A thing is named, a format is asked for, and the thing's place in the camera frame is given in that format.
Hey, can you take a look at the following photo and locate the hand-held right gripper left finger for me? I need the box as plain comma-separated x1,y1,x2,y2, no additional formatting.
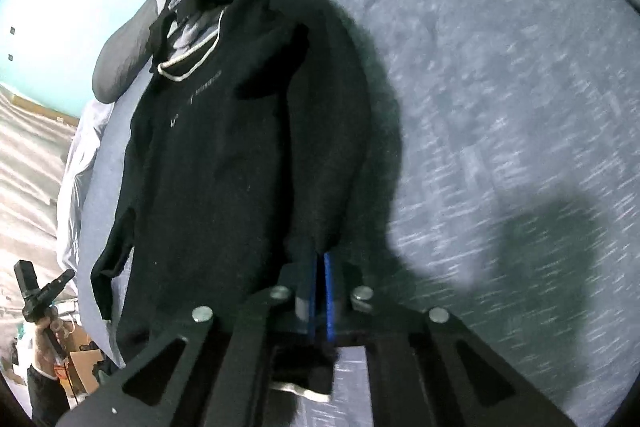
55,252,323,427

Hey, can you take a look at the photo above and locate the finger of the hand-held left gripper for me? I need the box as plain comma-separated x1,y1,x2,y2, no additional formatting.
39,270,76,306

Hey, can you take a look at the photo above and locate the light grey blanket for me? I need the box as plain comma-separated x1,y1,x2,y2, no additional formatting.
57,99,117,298

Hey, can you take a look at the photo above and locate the beige curtain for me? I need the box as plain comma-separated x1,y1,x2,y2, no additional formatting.
0,82,81,358

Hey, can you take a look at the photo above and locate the wooden board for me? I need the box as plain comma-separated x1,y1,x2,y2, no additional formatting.
10,92,81,126

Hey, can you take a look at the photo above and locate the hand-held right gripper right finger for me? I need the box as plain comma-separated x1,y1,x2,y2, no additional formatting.
323,252,576,427

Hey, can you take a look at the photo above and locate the person's left forearm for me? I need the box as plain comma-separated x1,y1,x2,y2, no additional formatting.
27,359,71,427

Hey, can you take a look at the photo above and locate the cardboard box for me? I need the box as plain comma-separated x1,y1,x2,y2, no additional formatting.
65,324,107,395

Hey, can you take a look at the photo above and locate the person's left hand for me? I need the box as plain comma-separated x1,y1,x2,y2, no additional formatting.
34,306,69,366

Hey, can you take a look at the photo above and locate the black sweater white trim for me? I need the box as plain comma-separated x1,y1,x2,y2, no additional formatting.
90,0,373,408

